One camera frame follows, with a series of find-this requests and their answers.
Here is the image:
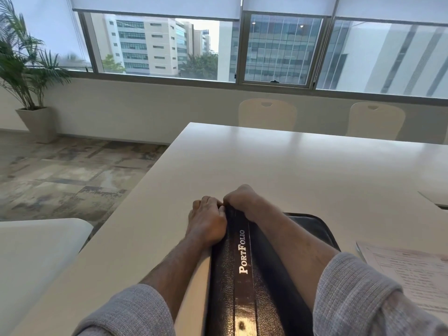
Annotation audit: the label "person's left hand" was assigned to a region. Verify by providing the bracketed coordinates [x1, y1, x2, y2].
[186, 196, 228, 248]

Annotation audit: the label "person's right hand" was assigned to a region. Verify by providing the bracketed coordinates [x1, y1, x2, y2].
[223, 185, 266, 221]

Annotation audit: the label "black leather folder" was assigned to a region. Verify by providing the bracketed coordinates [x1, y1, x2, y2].
[205, 205, 342, 336]

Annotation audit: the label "person's left forearm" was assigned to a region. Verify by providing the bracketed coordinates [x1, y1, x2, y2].
[72, 238, 212, 336]

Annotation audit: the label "person's right forearm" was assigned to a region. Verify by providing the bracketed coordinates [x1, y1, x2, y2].
[247, 201, 448, 336]

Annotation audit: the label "cream plastic chair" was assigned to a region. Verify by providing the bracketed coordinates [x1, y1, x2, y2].
[238, 98, 298, 132]
[346, 102, 406, 141]

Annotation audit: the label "white side table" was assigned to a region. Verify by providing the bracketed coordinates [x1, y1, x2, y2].
[0, 218, 94, 336]

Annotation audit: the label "white square planter pot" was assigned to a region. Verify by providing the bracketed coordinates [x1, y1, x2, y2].
[15, 107, 57, 144]

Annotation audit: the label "printed paper sheets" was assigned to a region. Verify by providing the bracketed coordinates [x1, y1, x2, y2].
[356, 241, 448, 320]

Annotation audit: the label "white roller blind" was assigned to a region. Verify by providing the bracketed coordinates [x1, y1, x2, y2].
[70, 0, 243, 21]
[242, 0, 337, 17]
[334, 0, 448, 25]

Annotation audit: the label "green potted palm plant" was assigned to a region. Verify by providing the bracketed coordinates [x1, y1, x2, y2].
[0, 0, 72, 110]

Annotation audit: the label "grey metal window frame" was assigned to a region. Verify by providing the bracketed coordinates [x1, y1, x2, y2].
[72, 10, 448, 99]

